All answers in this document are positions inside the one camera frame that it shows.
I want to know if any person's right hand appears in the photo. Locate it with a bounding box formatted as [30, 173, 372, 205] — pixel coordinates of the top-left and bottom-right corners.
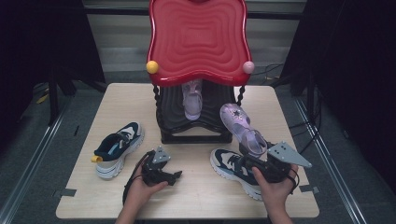
[251, 163, 300, 217]

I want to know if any red and black shoe rack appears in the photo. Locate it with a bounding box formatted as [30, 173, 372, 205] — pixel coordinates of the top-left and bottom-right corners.
[145, 0, 256, 145]

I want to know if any black curtain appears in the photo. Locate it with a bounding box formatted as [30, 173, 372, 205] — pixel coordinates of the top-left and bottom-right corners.
[279, 0, 396, 195]
[0, 0, 106, 147]

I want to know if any black metal stand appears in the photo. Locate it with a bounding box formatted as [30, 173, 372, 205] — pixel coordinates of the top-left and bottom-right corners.
[270, 70, 316, 124]
[47, 69, 106, 126]

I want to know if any purple sandal with star charm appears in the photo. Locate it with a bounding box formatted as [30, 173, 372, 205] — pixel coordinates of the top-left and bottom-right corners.
[219, 103, 269, 158]

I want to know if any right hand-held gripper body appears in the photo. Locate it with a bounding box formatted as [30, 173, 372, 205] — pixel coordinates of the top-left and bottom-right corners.
[246, 141, 313, 185]

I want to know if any grey tape piece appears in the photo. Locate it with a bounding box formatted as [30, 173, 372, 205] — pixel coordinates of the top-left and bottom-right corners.
[60, 188, 78, 198]
[298, 184, 320, 194]

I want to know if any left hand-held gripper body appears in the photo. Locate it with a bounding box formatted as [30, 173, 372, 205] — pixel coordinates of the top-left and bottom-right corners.
[141, 145, 172, 188]

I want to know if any black floor cable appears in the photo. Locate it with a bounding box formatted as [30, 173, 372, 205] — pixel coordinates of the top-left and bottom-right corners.
[251, 63, 285, 86]
[288, 87, 324, 154]

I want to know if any yellow tape piece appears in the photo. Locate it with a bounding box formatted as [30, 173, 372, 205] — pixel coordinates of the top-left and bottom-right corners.
[35, 92, 50, 105]

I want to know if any navy and white sneaker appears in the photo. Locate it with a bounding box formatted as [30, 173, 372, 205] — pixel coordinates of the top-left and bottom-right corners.
[209, 147, 265, 202]
[91, 120, 146, 180]

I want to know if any metal floor rail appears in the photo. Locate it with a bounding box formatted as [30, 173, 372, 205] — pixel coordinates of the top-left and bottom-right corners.
[0, 101, 73, 224]
[293, 97, 369, 224]

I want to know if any black horizontal bar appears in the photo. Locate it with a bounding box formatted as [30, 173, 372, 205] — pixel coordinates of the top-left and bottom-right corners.
[83, 7, 304, 21]

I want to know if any person's left hand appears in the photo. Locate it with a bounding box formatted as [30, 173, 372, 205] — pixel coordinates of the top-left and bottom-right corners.
[123, 164, 170, 217]

